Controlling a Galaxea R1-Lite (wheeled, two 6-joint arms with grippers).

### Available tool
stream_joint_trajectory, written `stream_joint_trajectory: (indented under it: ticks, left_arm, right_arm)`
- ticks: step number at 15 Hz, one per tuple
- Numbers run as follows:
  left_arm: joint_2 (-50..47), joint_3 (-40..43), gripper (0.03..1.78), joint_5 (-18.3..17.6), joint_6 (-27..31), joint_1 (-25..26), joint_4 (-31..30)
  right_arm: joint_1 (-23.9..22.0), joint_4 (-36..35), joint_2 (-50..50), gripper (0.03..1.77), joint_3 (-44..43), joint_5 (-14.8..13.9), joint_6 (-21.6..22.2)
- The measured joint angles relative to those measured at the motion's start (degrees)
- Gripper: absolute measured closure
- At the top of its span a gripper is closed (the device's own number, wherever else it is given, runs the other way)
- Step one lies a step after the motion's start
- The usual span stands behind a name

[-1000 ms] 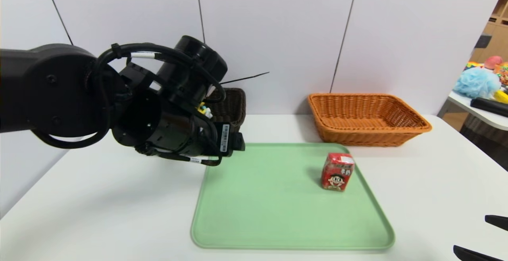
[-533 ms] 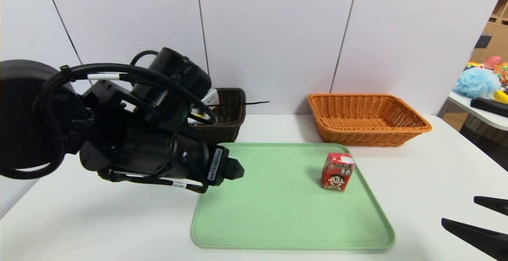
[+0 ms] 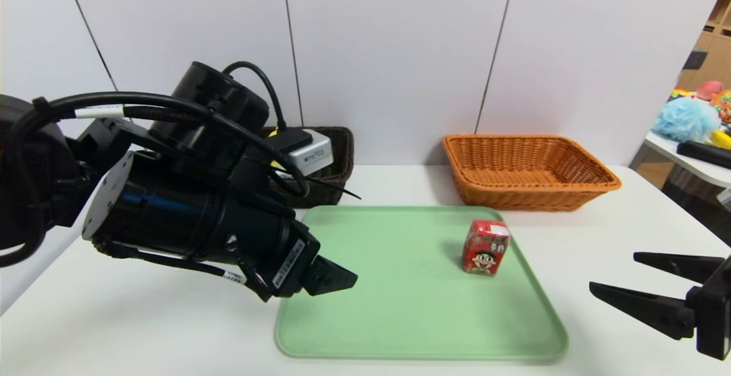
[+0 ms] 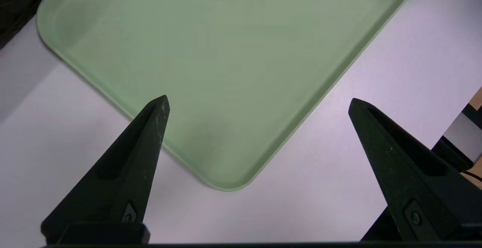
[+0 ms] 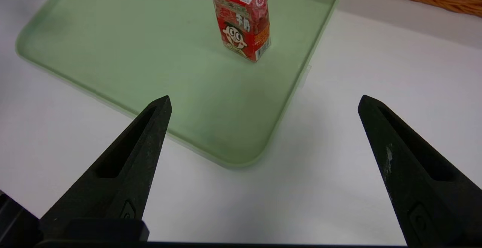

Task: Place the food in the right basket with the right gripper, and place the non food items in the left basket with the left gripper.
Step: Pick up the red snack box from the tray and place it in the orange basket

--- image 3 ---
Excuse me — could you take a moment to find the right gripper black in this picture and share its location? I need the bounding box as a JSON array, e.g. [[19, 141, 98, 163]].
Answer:
[[588, 251, 731, 361]]

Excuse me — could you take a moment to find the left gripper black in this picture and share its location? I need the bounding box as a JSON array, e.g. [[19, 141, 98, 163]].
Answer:
[[211, 188, 358, 302]]

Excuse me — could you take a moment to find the red cartoon milk carton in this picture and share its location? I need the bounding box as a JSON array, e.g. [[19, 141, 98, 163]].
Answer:
[[461, 219, 511, 277]]

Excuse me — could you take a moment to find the dark brown wicker basket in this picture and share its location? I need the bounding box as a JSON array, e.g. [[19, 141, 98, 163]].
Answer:
[[260, 126, 355, 208]]

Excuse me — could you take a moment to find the orange wicker basket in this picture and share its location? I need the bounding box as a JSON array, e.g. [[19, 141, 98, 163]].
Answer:
[[443, 134, 622, 212]]

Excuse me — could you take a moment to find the light green plastic tray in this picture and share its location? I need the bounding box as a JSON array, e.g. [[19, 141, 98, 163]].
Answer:
[[274, 205, 570, 361]]

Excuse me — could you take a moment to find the white side table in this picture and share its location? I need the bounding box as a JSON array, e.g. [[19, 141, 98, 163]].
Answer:
[[644, 130, 731, 189]]

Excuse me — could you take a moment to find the long black object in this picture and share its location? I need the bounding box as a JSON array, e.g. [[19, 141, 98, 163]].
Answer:
[[677, 139, 731, 169]]

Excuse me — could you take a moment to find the light blue bath loofah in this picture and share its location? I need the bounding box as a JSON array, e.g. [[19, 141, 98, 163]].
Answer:
[[653, 96, 721, 142]]

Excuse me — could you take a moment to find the colourful snack package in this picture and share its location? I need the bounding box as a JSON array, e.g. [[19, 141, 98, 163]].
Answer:
[[711, 89, 731, 124]]

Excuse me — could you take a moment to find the pink round object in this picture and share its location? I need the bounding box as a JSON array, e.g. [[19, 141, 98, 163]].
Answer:
[[697, 80, 725, 101]]

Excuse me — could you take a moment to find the wooden shelf unit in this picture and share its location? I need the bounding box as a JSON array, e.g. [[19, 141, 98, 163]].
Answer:
[[677, 0, 731, 94]]

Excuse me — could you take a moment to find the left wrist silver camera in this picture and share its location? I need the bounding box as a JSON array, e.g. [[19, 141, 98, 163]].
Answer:
[[273, 129, 335, 175]]

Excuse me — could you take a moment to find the left wrist camera black cable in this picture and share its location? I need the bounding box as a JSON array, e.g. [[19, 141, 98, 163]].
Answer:
[[222, 61, 289, 134]]

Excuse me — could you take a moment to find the left arm thick black cable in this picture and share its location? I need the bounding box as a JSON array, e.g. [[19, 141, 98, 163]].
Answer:
[[0, 91, 312, 268]]

